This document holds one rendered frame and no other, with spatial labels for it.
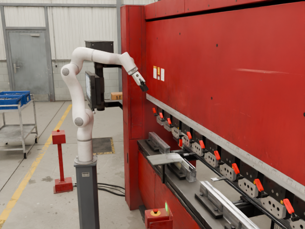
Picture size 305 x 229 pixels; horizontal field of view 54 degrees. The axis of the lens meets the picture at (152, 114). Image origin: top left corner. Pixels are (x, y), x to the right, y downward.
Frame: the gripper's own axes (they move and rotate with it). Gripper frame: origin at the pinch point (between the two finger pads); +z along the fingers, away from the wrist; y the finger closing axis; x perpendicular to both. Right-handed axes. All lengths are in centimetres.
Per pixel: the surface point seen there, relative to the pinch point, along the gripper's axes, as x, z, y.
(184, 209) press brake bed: 29, 88, -17
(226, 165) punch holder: -4, 61, -61
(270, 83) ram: -32, 23, -102
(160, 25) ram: -51, -37, 36
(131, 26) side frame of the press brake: -39, -54, 78
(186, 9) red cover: -52, -32, -21
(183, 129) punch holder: -7.9, 43.3, -0.1
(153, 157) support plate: 23, 53, 22
